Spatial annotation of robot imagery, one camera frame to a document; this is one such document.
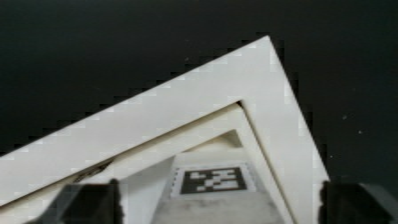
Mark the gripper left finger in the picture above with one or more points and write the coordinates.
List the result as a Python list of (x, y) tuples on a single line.
[(86, 205)]

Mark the white L-shaped obstacle wall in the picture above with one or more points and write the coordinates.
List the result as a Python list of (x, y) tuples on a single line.
[(242, 80)]

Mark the white square tabletop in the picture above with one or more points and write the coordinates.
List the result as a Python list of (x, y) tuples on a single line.
[(93, 152)]

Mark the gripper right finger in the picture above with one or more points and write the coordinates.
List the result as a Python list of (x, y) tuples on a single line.
[(356, 204)]

